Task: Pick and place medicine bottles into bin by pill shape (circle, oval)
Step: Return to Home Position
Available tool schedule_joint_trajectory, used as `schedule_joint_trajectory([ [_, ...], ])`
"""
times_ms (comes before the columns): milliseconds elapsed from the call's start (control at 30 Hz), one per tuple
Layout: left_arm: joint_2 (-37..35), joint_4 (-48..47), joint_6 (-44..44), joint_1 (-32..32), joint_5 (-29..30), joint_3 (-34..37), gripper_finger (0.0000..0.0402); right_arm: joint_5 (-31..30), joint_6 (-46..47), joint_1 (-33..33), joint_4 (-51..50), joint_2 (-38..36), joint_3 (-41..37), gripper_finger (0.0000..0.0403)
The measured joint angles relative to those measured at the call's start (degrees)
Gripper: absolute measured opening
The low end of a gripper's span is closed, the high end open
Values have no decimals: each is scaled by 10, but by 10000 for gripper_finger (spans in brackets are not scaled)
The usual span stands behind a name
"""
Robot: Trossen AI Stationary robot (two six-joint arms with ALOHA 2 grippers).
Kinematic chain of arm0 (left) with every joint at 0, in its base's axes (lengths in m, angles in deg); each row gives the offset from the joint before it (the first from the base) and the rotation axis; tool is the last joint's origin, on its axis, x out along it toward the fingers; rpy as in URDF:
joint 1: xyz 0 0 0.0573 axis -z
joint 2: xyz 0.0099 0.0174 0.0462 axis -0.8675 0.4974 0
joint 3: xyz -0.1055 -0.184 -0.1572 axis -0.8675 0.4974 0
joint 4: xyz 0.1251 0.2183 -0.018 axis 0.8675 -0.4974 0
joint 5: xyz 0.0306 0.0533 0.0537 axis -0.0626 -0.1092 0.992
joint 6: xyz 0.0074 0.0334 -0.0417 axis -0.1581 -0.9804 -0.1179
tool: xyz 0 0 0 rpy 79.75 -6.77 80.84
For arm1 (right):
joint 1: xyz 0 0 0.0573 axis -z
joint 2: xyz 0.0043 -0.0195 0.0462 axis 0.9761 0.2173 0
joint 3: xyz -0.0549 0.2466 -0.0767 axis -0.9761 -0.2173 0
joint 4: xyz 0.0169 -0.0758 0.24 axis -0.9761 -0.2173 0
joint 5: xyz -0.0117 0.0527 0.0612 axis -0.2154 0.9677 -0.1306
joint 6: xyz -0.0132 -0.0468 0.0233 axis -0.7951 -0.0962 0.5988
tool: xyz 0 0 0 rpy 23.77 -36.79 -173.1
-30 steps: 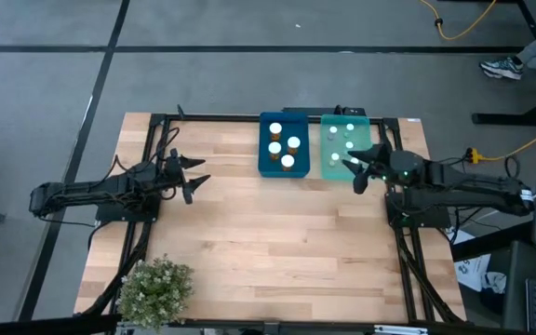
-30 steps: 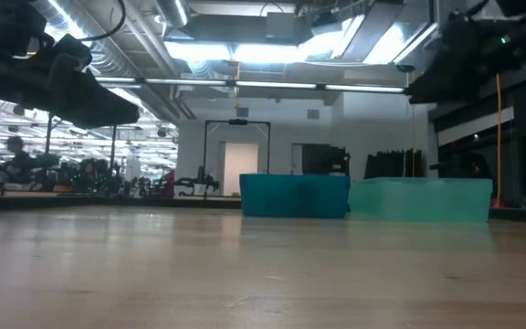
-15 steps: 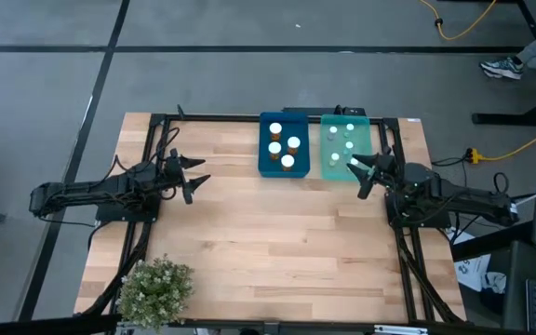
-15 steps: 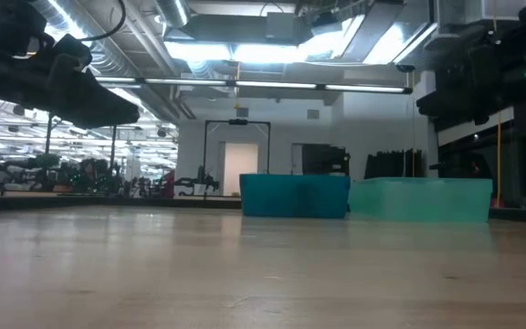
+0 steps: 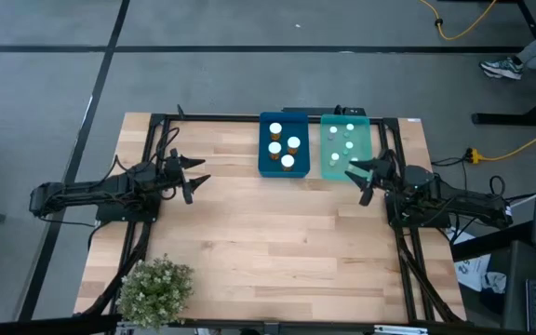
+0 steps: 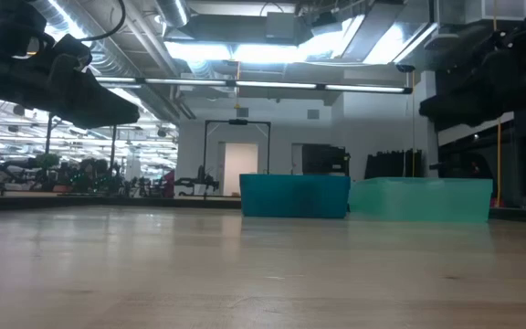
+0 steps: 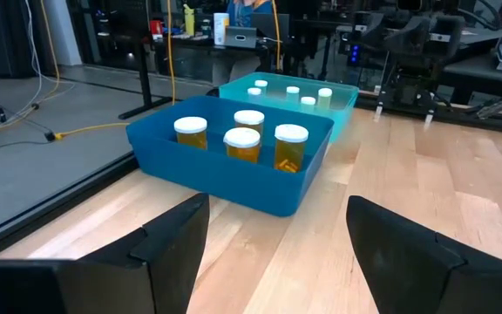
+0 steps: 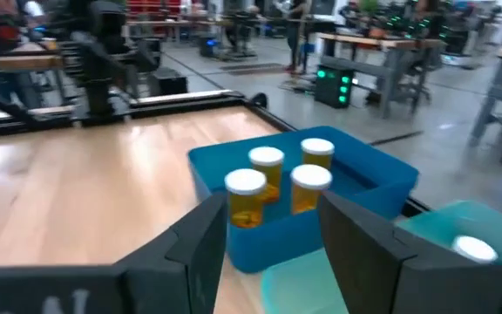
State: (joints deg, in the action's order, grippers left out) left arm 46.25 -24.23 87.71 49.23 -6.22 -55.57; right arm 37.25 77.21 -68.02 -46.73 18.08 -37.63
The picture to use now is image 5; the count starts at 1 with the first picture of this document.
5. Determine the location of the teal plastic bin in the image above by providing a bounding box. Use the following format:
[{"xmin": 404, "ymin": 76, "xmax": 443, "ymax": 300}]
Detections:
[{"xmin": 319, "ymin": 114, "xmax": 374, "ymax": 181}]

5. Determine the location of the black floor bar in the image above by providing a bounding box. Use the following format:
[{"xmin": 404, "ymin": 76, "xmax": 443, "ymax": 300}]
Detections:
[{"xmin": 0, "ymin": 314, "xmax": 123, "ymax": 335}]

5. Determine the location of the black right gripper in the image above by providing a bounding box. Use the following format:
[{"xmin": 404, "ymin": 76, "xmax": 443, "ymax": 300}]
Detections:
[{"xmin": 343, "ymin": 148, "xmax": 397, "ymax": 207}]

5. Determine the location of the black cable bundle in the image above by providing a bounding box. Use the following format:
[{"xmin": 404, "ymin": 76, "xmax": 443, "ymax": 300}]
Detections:
[
  {"xmin": 395, "ymin": 227, "xmax": 464, "ymax": 325},
  {"xmin": 81, "ymin": 221, "xmax": 153, "ymax": 317}
]

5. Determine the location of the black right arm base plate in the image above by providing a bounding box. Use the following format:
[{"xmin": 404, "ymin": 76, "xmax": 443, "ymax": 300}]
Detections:
[{"xmin": 385, "ymin": 190, "xmax": 451, "ymax": 229}]

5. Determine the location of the green artificial potted plant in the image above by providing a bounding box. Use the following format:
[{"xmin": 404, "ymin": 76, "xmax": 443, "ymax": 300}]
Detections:
[{"xmin": 116, "ymin": 254, "xmax": 195, "ymax": 329}]

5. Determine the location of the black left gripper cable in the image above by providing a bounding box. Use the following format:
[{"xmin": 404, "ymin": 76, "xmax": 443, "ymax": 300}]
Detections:
[{"xmin": 154, "ymin": 127, "xmax": 181, "ymax": 162}]

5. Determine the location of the black aluminium table frame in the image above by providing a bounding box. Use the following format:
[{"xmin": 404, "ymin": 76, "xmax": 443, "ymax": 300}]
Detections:
[{"xmin": 81, "ymin": 111, "xmax": 467, "ymax": 325}]

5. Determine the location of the white printed paper bag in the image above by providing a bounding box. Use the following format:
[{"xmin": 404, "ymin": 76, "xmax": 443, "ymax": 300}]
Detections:
[{"xmin": 449, "ymin": 230, "xmax": 509, "ymax": 294}]

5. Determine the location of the black desk leg frame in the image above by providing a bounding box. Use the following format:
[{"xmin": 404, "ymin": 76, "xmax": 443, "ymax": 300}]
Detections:
[{"xmin": 471, "ymin": 0, "xmax": 536, "ymax": 127}]

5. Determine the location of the black box under keyboard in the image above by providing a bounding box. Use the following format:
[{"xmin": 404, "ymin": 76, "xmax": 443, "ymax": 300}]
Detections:
[{"xmin": 502, "ymin": 240, "xmax": 536, "ymax": 332}]

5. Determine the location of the black left cable bundle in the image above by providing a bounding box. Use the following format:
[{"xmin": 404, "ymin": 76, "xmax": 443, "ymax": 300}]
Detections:
[{"xmin": 81, "ymin": 221, "xmax": 153, "ymax": 317}]

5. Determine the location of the dark blue plastic bin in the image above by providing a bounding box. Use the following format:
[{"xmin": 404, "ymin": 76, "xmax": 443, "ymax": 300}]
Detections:
[{"xmin": 257, "ymin": 111, "xmax": 311, "ymax": 179}]

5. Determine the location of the black right cable bundle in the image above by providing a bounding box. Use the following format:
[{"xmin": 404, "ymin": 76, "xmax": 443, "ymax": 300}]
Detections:
[{"xmin": 395, "ymin": 227, "xmax": 464, "ymax": 325}]

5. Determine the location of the yellow extension cable with plug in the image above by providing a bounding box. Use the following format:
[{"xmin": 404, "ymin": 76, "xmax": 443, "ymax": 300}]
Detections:
[{"xmin": 419, "ymin": 0, "xmax": 500, "ymax": 42}]

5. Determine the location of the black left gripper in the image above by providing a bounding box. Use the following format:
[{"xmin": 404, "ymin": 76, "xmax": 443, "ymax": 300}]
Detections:
[{"xmin": 163, "ymin": 148, "xmax": 212, "ymax": 206}]

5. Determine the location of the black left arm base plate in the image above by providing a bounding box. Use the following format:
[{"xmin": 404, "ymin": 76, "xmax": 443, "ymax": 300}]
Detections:
[{"xmin": 87, "ymin": 188, "xmax": 160, "ymax": 223}]

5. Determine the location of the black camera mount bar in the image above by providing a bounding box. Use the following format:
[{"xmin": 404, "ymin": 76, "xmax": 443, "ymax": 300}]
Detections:
[{"xmin": 281, "ymin": 105, "xmax": 367, "ymax": 116}]

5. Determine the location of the person's shoe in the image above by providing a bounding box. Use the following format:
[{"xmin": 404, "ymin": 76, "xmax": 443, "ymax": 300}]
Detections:
[{"xmin": 478, "ymin": 56, "xmax": 525, "ymax": 81}]

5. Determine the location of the yellow power cable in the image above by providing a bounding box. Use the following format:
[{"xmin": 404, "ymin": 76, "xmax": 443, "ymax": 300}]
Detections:
[{"xmin": 465, "ymin": 118, "xmax": 536, "ymax": 165}]

